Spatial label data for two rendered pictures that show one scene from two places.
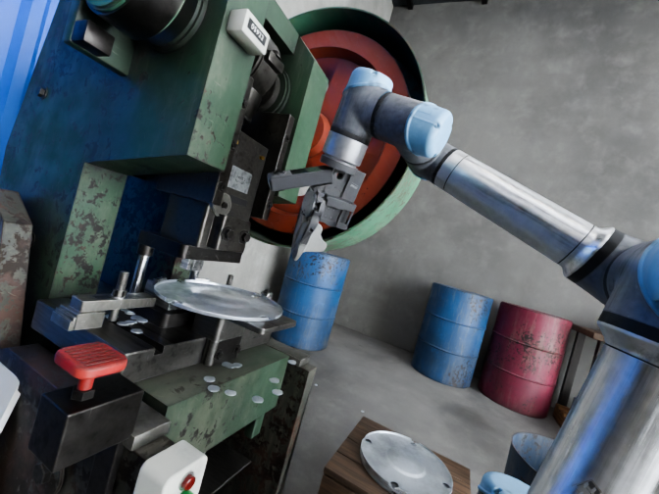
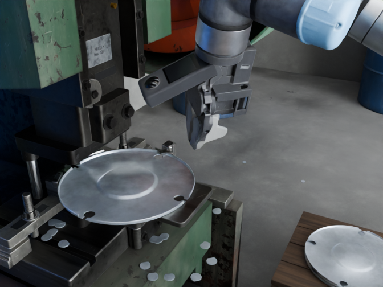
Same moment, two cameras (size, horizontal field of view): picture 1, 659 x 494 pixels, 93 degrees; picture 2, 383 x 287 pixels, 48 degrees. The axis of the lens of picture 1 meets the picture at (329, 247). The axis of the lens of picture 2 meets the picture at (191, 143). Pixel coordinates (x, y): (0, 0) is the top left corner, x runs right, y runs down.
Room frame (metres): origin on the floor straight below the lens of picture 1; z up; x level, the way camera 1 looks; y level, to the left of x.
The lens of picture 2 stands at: (-0.03, 0.03, 1.28)
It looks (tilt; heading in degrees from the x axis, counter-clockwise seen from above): 28 degrees down; 3
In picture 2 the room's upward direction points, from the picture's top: straight up
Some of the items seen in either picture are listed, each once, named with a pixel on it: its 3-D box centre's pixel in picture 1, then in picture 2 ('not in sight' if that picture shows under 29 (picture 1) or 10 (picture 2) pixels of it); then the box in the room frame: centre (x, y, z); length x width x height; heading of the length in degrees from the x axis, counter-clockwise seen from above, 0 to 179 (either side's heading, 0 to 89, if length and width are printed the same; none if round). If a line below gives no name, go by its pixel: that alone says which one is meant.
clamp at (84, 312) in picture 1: (114, 296); (27, 217); (0.64, 0.40, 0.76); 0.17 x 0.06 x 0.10; 156
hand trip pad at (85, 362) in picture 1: (85, 381); not in sight; (0.40, 0.25, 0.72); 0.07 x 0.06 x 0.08; 66
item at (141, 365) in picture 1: (174, 324); (87, 206); (0.79, 0.33, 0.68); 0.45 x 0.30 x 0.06; 156
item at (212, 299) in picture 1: (222, 298); (127, 181); (0.74, 0.21, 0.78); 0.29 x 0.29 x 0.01
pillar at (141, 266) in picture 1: (141, 267); (33, 169); (0.74, 0.42, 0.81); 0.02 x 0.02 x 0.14
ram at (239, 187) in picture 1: (224, 187); (82, 61); (0.78, 0.29, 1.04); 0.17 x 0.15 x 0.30; 66
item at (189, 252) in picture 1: (192, 252); (76, 136); (0.79, 0.33, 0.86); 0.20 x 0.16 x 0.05; 156
